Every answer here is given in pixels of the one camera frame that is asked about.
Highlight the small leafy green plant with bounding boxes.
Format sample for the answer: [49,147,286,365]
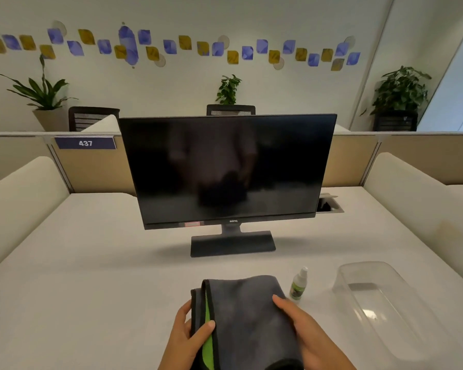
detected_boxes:
[215,75,242,106]

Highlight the person's right hand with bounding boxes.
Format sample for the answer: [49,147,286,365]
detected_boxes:
[272,294,358,370]

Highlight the blue desk number sign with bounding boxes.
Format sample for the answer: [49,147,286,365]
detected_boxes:
[54,136,117,150]

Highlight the blue and yellow wall decals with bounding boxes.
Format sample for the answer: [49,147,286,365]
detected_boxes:
[0,20,362,72]

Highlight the beige desk partition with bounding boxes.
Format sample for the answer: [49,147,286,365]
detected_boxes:
[0,132,463,195]

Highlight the grey and green microfiber cloth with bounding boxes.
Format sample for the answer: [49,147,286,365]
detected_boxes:
[190,275,305,370]

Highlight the black computer monitor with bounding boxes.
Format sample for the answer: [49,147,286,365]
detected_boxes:
[118,113,338,258]

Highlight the long-leaf plant in beige pot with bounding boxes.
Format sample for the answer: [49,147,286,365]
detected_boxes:
[0,54,79,132]

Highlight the small white spray bottle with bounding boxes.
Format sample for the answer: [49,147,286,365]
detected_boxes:
[289,266,309,303]

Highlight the bushy plant in black pot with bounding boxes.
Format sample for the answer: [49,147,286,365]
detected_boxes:
[360,66,432,132]

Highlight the person's left hand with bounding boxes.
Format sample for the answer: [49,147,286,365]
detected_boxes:
[157,300,217,370]

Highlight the cream side divider panel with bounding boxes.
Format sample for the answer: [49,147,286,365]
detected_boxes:
[364,152,463,305]
[0,156,71,279]

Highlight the clear plastic container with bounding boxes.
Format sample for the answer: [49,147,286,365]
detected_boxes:
[333,261,463,370]

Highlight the black mesh office chair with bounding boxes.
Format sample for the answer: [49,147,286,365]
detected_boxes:
[206,104,256,116]
[68,106,120,132]

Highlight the desk cable outlet box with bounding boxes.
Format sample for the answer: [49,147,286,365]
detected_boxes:
[316,192,345,214]

